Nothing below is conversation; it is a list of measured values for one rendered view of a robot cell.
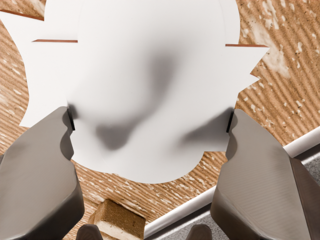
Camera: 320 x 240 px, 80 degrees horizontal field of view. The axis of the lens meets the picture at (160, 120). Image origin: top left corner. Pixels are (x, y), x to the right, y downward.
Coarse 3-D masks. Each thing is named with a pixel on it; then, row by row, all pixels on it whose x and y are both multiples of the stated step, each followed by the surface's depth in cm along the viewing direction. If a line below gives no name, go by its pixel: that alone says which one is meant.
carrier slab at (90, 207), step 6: (84, 198) 22; (84, 204) 22; (90, 204) 22; (96, 204) 22; (90, 210) 22; (84, 216) 23; (78, 222) 24; (84, 222) 24; (72, 228) 24; (78, 228) 24; (72, 234) 25
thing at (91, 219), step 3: (96, 210) 22; (93, 213) 22; (90, 216) 22; (93, 216) 22; (90, 219) 22; (93, 219) 21; (90, 222) 21; (93, 222) 21; (102, 231) 21; (102, 234) 21; (105, 234) 21; (102, 237) 21; (105, 237) 21; (108, 237) 21; (111, 237) 21; (114, 237) 21
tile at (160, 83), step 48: (96, 0) 9; (144, 0) 9; (192, 0) 9; (48, 48) 10; (96, 48) 10; (144, 48) 10; (192, 48) 10; (240, 48) 10; (96, 96) 12; (144, 96) 12; (192, 96) 12; (96, 144) 14; (144, 144) 14; (192, 144) 14
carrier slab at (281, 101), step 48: (0, 0) 11; (240, 0) 11; (288, 0) 11; (0, 48) 13; (288, 48) 13; (0, 96) 14; (240, 96) 15; (288, 96) 15; (0, 144) 17; (96, 192) 21; (144, 192) 21; (192, 192) 21
